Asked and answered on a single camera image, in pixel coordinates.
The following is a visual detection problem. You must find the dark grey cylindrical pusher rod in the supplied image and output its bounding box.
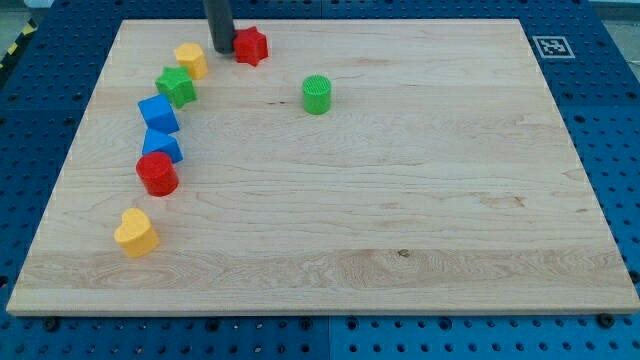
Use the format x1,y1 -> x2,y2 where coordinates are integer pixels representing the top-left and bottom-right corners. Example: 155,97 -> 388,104
203,0 -> 235,54

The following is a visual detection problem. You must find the red star block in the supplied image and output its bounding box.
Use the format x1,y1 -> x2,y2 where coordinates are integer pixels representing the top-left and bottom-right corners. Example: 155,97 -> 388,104
233,26 -> 269,67

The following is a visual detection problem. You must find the yellow hexagon block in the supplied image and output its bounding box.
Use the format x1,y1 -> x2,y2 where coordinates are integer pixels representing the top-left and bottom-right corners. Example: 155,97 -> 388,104
174,43 -> 208,80

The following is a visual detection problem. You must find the green star block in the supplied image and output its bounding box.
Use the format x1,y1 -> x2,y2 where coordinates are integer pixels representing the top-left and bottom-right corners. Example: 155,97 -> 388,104
155,66 -> 198,109

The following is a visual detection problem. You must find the blue cube block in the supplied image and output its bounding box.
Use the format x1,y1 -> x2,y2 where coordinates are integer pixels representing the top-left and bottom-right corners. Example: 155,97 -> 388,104
138,94 -> 180,134

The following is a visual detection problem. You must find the green cylinder block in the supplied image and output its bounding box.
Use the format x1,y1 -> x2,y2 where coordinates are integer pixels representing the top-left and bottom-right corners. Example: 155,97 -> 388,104
302,75 -> 332,115

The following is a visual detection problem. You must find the blue triangular block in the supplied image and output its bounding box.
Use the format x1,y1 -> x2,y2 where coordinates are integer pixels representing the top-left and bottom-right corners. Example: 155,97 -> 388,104
141,128 -> 183,163

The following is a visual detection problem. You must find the red cylinder block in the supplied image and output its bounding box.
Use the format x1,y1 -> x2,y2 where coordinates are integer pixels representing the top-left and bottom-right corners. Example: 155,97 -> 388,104
136,152 -> 179,197

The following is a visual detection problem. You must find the light wooden board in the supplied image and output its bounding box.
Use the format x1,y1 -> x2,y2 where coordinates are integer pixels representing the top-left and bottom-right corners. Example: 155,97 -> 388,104
7,19 -> 639,317

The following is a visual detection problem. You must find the yellow heart block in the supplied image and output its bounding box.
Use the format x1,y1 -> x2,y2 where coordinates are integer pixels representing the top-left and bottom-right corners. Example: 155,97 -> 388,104
114,208 -> 160,258

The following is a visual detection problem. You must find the white fiducial marker tag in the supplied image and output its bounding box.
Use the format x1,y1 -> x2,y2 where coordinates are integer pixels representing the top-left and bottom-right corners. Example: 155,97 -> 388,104
532,35 -> 575,59

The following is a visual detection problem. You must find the black bolt front left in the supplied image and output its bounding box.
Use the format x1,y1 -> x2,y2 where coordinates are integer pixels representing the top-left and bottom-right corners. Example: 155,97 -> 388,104
42,317 -> 60,332

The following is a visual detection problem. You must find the black bolt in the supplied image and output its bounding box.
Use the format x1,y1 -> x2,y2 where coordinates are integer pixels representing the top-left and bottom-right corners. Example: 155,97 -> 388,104
42,317 -> 60,332
596,313 -> 616,329

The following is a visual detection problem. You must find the black bolt front right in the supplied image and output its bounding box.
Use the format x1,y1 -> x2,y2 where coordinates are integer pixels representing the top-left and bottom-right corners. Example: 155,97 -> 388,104
596,313 -> 616,329

